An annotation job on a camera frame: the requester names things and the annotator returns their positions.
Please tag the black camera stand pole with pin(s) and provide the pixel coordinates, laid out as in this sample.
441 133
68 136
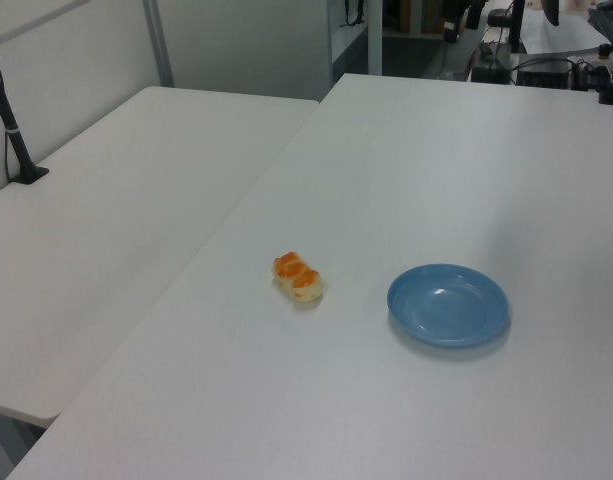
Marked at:
10 129

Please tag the small black box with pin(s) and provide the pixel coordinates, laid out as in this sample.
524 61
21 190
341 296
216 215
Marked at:
490 74

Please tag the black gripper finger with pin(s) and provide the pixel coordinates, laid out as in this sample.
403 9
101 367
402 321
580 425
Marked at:
552 11

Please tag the black electronics box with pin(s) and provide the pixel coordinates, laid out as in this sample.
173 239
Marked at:
545 72

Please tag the black keyboard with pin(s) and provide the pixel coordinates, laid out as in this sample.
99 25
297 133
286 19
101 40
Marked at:
608 22

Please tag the white shelf frame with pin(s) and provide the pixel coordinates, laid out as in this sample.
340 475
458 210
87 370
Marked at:
373 37

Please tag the black monitor stand pole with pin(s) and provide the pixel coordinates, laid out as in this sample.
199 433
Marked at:
517 25

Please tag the white paper sheets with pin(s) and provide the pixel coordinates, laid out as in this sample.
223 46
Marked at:
561 35

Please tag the bread roll with orange topping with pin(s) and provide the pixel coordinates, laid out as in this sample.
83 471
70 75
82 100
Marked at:
298 279

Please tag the blue round plate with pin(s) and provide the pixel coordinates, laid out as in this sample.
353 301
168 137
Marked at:
448 305

